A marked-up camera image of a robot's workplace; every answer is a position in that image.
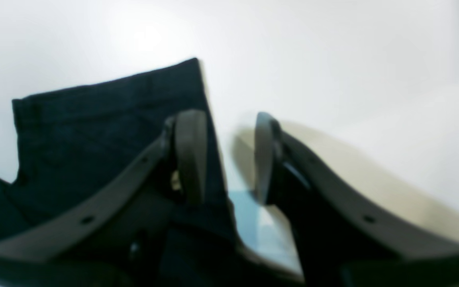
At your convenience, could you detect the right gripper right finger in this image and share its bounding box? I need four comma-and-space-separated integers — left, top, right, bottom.
255, 112, 459, 287

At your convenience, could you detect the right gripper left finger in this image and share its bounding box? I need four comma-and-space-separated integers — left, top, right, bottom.
0, 110, 208, 287

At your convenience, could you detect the black T-shirt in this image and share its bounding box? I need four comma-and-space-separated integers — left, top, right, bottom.
0, 58, 304, 287

